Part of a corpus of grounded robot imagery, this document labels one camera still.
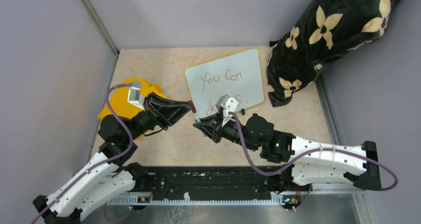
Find black floral pillow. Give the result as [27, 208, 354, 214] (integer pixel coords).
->
[266, 0, 401, 107]

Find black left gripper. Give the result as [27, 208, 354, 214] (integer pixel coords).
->
[127, 91, 195, 141]

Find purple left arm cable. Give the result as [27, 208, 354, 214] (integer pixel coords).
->
[30, 83, 134, 224]

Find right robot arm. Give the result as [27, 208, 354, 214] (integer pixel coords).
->
[193, 114, 382, 191]

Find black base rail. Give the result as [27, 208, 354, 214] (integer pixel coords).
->
[104, 165, 316, 210]

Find white marker pen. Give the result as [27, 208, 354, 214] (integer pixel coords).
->
[194, 113, 200, 122]

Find aluminium corner post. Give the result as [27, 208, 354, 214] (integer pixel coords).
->
[80, 0, 120, 56]

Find yellow cloth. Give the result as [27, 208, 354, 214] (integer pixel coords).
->
[109, 77, 167, 120]

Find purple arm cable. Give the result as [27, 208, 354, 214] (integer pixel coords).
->
[30, 83, 134, 224]
[228, 111, 399, 212]

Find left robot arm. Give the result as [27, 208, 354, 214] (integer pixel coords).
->
[33, 88, 194, 224]

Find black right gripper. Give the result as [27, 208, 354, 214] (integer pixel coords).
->
[195, 109, 259, 151]

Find yellow framed whiteboard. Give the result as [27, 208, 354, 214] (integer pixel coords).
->
[184, 48, 265, 118]

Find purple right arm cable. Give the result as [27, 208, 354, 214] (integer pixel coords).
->
[228, 111, 399, 212]

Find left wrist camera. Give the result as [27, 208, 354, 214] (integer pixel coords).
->
[127, 81, 145, 110]

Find brown marker cap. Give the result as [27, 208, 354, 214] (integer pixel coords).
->
[188, 100, 196, 114]

